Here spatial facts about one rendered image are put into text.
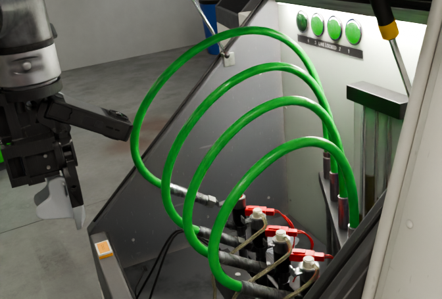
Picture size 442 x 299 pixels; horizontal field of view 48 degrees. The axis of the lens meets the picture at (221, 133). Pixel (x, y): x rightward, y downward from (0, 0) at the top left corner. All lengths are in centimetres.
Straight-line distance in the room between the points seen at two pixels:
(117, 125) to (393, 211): 35
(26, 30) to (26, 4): 3
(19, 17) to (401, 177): 45
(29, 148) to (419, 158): 44
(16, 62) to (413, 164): 45
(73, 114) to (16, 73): 8
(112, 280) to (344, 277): 56
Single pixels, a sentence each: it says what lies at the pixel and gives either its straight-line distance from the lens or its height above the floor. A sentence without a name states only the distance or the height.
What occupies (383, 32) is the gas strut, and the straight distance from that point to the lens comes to 58.
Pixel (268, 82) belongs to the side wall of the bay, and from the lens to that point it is 125.
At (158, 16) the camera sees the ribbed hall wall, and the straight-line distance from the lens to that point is 775.
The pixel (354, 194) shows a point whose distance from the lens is 73.
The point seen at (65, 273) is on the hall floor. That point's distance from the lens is 284.
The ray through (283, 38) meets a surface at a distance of 87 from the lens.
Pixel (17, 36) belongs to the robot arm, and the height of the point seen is 149.
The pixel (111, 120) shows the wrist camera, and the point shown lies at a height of 137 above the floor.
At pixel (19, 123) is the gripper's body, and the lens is 64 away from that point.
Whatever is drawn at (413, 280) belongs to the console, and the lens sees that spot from 59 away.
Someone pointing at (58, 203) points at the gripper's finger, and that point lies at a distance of 68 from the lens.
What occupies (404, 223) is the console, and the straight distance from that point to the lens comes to 59.
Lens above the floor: 157
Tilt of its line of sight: 22 degrees down
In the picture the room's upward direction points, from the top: 6 degrees counter-clockwise
